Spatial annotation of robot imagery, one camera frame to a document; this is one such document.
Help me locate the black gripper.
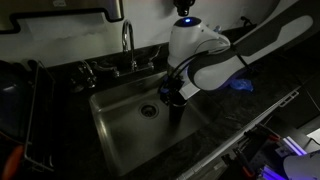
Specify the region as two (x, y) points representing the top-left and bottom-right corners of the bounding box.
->
(159, 73), (188, 108)

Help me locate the black cylindrical cup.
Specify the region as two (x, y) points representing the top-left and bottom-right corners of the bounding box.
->
(168, 98), (188, 124)

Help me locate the round metal sink drain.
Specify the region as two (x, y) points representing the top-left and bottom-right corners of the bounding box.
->
(138, 102), (160, 120)

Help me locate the stainless steel sink basin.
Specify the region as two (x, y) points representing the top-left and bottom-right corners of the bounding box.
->
(87, 68), (214, 178)

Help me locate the metal counter edge strip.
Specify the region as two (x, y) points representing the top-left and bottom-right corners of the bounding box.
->
(176, 85), (301, 180)

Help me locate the chrome gooseneck faucet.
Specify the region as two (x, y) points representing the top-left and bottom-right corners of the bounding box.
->
(91, 19), (162, 78)

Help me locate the blue crumpled cloth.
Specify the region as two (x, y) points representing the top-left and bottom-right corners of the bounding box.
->
(229, 78), (254, 93)

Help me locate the chrome side sprayer fixture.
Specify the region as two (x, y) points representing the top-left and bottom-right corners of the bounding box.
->
(69, 60), (98, 94)

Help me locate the steel paper towel dispenser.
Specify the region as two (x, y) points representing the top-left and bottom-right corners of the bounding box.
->
(0, 0), (125, 35)

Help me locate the white rounded device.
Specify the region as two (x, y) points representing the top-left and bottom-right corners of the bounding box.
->
(283, 149), (320, 180)

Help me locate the dark blue plate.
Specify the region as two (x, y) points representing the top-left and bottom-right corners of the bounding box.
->
(0, 59), (34, 141)

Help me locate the black wall mounted device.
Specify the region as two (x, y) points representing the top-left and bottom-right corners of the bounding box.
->
(173, 0), (196, 18)

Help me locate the wire dish rack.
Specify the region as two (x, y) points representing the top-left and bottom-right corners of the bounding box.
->
(22, 59), (56, 173)

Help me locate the red orange utensil handle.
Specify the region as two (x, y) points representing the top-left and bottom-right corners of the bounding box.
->
(1, 144), (25, 180)

